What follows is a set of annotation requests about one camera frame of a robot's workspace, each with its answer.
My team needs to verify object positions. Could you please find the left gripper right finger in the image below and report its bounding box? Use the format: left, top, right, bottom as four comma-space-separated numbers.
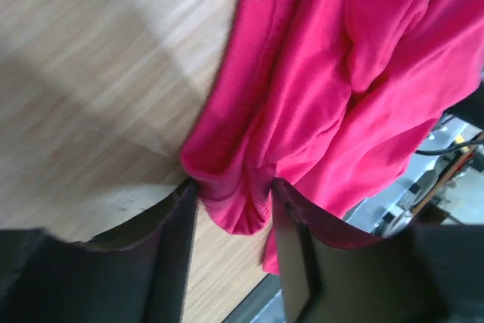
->
271, 179, 483, 322

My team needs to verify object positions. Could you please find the red t-shirt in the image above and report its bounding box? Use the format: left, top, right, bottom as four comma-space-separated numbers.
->
179, 0, 484, 275

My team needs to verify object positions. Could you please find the aluminium frame rail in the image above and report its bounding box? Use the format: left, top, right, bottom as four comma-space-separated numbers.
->
222, 114, 484, 323

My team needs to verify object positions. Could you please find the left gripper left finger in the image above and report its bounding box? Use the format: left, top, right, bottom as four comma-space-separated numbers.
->
1, 180, 197, 322

